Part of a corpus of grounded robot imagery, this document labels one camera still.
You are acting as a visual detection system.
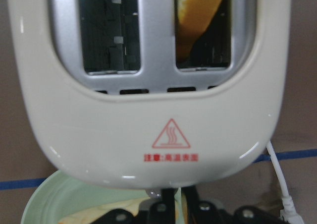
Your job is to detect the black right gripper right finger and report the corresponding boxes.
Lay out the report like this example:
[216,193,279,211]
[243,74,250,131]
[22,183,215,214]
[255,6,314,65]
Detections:
[182,186,286,224]

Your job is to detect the white two-slot toaster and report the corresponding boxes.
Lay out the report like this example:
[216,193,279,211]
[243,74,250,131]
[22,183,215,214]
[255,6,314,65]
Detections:
[8,0,291,189]

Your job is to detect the bread slice in toaster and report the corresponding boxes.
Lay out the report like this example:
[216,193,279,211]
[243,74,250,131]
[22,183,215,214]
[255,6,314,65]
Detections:
[175,0,222,62]

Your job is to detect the triangular bread on plate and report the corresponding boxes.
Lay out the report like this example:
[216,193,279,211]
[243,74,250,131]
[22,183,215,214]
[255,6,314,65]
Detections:
[58,196,152,224]

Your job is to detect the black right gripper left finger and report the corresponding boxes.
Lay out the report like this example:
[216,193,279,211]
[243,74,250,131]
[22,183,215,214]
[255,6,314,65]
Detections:
[93,188,176,224]

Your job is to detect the light green plate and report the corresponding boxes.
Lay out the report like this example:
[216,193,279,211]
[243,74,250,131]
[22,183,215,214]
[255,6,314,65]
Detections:
[21,171,185,224]

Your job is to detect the white power cord with plug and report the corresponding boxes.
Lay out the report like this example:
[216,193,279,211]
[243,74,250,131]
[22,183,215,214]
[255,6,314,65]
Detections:
[266,141,305,224]

